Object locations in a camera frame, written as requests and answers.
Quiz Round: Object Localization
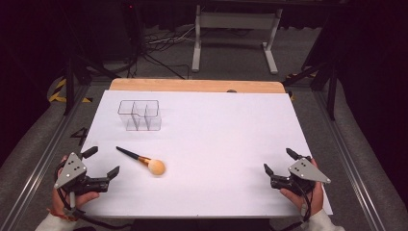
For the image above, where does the white board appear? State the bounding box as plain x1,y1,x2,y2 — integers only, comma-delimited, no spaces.
80,90,334,219

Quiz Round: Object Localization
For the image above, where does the wooden table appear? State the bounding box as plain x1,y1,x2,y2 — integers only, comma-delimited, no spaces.
109,78,287,94

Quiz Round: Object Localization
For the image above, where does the person's dark clothing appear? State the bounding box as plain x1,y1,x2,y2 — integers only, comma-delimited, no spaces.
130,218,274,231

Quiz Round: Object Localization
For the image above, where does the right hand-held gripper black cable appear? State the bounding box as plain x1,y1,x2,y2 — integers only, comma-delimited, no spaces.
278,181,314,231

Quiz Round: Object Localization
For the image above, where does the red wrist bracelet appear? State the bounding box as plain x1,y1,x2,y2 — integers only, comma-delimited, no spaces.
46,207,78,222

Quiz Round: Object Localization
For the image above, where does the person's right hand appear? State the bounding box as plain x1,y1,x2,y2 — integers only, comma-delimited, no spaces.
279,158,324,217

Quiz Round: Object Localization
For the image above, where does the person's left hand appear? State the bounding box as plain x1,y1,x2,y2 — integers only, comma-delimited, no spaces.
51,155,101,217

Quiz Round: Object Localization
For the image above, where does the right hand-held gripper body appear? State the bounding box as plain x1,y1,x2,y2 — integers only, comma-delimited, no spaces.
269,157,332,196

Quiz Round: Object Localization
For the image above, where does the white metal stand frame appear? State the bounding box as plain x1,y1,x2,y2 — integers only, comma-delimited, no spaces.
191,4,283,75

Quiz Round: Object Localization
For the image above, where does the black equipment with red light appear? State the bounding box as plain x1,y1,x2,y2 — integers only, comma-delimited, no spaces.
105,0,145,62

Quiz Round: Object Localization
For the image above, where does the black tripod stand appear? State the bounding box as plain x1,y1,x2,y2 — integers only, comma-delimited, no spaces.
282,57,339,121
62,52,121,116

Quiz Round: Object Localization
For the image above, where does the clear plastic organizer box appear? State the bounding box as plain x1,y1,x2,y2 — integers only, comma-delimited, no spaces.
116,99,163,132

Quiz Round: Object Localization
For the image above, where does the bundle of floor cables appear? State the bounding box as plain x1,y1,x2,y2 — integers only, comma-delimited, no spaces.
126,24,197,80

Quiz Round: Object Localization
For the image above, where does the aluminium floor rail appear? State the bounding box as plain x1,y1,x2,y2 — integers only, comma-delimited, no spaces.
312,90,388,231
0,84,91,231

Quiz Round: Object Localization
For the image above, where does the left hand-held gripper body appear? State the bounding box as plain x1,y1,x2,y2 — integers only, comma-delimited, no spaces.
53,151,111,196

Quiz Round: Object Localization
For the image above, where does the orange makeup brush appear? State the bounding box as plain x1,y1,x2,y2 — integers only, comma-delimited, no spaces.
115,145,166,176

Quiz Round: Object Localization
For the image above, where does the yellow black floor tape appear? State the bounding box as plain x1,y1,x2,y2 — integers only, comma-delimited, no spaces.
47,78,93,104

